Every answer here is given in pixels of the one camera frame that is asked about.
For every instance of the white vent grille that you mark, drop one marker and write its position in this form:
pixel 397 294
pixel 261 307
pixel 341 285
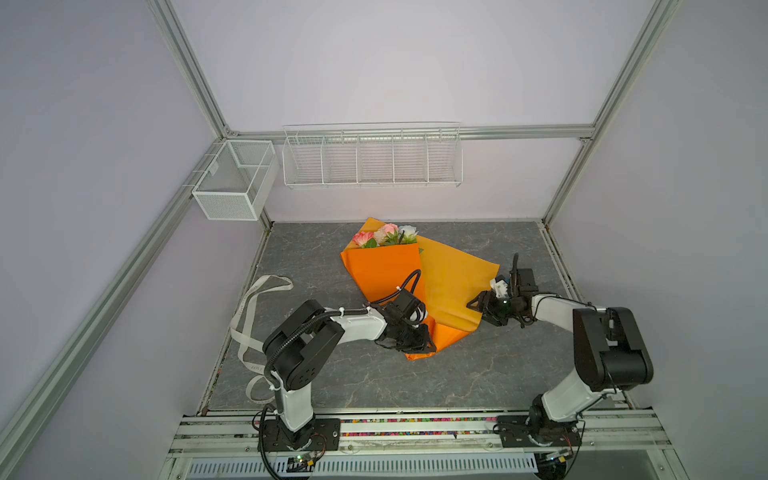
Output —
pixel 364 466

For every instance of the pink fake rose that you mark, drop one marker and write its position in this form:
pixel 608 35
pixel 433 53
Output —
pixel 365 240

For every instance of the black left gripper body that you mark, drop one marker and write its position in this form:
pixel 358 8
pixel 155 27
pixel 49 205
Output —
pixel 411 339

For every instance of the small white mesh basket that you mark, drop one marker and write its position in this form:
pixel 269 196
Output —
pixel 236 183

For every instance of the orange yellow wrapping paper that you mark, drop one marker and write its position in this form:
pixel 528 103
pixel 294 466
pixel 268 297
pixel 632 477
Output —
pixel 449 279

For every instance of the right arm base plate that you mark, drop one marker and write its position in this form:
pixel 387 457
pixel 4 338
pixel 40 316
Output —
pixel 519 431

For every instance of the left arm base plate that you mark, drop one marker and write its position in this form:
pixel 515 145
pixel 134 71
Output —
pixel 319 434

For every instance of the aluminium mounting rail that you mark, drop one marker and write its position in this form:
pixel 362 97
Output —
pixel 427 432

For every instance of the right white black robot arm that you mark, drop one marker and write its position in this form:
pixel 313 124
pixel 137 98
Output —
pixel 609 354

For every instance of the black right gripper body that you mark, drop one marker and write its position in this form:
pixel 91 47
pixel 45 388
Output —
pixel 498 310

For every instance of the long white wire basket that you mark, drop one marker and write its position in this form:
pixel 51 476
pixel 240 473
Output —
pixel 387 154

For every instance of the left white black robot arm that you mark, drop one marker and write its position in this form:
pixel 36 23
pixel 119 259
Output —
pixel 299 348

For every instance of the cream printed ribbon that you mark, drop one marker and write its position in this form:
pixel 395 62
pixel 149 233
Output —
pixel 241 327

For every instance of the white fake rose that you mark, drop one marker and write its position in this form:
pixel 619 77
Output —
pixel 408 234

